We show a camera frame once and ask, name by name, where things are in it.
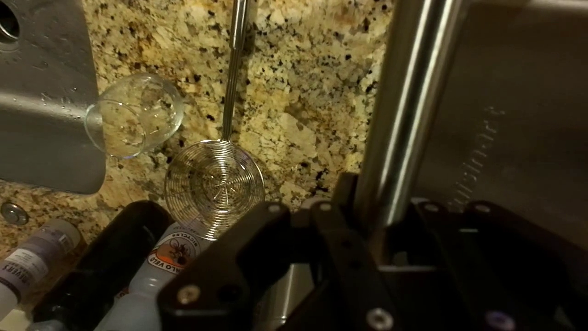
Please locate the silver black sandwich maker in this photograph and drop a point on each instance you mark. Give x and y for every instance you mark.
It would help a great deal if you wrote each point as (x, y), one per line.
(481, 101)

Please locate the stainless steel sink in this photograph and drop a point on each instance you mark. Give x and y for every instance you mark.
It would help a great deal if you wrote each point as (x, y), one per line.
(46, 86)

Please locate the clear glass bowl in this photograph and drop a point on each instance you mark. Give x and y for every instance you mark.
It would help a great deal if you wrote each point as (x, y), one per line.
(134, 115)

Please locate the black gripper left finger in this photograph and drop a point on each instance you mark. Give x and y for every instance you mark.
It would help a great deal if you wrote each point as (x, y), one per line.
(219, 290)

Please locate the white bottle purple label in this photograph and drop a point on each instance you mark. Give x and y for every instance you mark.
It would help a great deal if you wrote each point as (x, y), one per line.
(33, 260)

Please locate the clear glass cup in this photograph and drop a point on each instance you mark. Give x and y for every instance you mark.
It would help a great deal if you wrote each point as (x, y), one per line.
(209, 187)

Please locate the black water bottle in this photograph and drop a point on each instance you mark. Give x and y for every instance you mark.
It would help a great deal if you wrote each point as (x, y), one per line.
(84, 295)

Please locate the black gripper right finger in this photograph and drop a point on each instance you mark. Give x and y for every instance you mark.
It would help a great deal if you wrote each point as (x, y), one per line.
(483, 270)

